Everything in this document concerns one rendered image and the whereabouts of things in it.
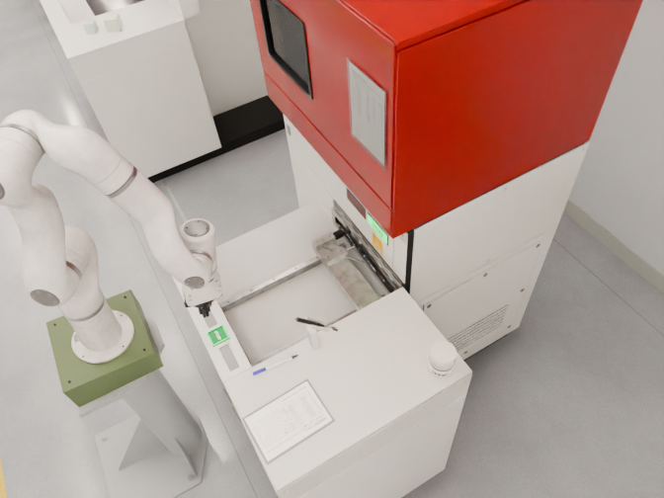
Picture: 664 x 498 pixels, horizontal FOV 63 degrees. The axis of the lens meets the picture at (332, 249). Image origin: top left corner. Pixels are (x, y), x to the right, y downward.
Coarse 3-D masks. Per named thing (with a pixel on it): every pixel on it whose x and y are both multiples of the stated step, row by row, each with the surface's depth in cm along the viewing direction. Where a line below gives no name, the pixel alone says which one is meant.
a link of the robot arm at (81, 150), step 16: (16, 112) 116; (32, 112) 115; (32, 128) 115; (48, 128) 109; (64, 128) 109; (80, 128) 110; (48, 144) 109; (64, 144) 108; (80, 144) 109; (96, 144) 110; (64, 160) 110; (80, 160) 110; (96, 160) 111; (112, 160) 113; (96, 176) 112; (112, 176) 114; (128, 176) 116; (112, 192) 116
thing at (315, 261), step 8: (344, 248) 199; (304, 264) 194; (312, 264) 195; (288, 272) 193; (296, 272) 194; (272, 280) 191; (280, 280) 192; (288, 280) 194; (256, 288) 189; (264, 288) 190; (272, 288) 192; (240, 296) 187; (248, 296) 189; (224, 304) 186; (232, 304) 187
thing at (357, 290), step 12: (324, 252) 193; (324, 264) 192; (336, 264) 190; (348, 264) 189; (336, 276) 186; (348, 276) 186; (360, 276) 186; (348, 288) 183; (360, 288) 183; (360, 300) 179
